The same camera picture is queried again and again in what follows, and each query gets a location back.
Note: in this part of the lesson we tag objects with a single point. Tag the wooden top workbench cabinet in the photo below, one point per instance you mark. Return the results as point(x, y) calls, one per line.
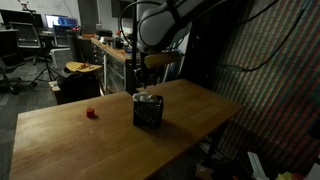
point(115, 65)

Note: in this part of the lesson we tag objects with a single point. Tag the black vertical pole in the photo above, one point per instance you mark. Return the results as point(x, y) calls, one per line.
point(134, 63)

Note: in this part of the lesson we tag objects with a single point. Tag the white plastic bracket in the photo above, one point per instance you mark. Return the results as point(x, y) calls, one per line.
point(257, 165)

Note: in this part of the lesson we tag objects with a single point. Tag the round wooden stool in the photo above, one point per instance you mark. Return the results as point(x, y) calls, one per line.
point(81, 66)

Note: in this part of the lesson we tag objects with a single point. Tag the dark wall screen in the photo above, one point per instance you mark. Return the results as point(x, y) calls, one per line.
point(121, 8)

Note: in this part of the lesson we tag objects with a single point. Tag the black perforated box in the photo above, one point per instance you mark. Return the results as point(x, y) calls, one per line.
point(148, 113)

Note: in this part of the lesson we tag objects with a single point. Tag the black office chair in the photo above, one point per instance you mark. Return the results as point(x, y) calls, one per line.
point(8, 71)

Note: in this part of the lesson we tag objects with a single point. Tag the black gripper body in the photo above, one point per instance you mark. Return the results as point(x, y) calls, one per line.
point(144, 71)

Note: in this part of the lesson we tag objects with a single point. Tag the black bag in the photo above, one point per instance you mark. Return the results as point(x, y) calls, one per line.
point(78, 87)

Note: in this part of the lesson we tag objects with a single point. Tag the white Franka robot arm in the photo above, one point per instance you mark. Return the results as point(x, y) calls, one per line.
point(166, 21)

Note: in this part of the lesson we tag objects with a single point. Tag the small red block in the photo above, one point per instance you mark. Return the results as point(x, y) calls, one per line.
point(90, 113)

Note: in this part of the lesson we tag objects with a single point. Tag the lit blue computer monitor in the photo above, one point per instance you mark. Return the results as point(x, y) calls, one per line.
point(61, 20)

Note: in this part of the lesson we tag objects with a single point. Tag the striped colourful backdrop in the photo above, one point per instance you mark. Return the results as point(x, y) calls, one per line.
point(283, 110)

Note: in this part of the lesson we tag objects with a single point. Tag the yellow green object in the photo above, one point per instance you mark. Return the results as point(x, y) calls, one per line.
point(284, 176)

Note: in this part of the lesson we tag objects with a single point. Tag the black camera tripod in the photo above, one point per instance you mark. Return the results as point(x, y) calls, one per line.
point(46, 68)

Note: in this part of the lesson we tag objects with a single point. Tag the mesh back office chair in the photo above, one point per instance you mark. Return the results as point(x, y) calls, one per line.
point(26, 35)

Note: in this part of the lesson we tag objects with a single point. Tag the white grey knitted cloth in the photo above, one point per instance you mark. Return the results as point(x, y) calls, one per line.
point(145, 97)

